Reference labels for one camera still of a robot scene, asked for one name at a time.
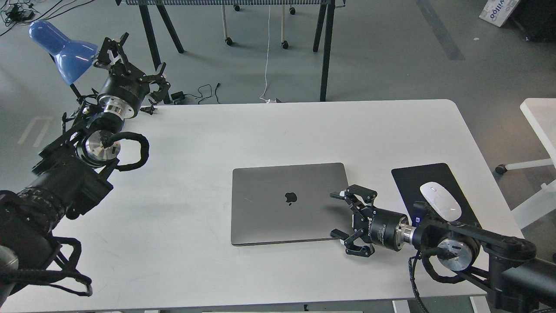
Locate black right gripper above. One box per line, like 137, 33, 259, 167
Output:
330, 185, 418, 258

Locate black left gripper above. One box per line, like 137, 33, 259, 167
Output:
92, 32, 171, 119

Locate grey laptop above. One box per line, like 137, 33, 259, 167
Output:
231, 163, 353, 246

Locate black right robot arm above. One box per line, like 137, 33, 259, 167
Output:
330, 182, 556, 313

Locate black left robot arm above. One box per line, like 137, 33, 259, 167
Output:
1, 33, 170, 302

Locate blue desk lamp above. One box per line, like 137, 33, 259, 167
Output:
28, 20, 99, 98

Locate black mouse pad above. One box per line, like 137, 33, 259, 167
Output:
391, 163, 481, 228

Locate white computer mouse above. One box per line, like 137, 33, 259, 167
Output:
419, 182, 462, 222

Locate white rolling cart legs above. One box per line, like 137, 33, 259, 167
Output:
220, 0, 296, 50

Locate white side table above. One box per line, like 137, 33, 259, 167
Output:
495, 98, 556, 230

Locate cardboard box with print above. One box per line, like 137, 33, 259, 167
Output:
479, 0, 520, 27

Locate black power adapter with cable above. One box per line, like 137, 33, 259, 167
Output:
170, 83, 221, 105

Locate black cable bundle on floor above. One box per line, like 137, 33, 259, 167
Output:
0, 0, 94, 37

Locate white power cable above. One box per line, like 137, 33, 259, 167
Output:
259, 4, 278, 104

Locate black background table frame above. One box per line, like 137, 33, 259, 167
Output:
115, 0, 346, 103

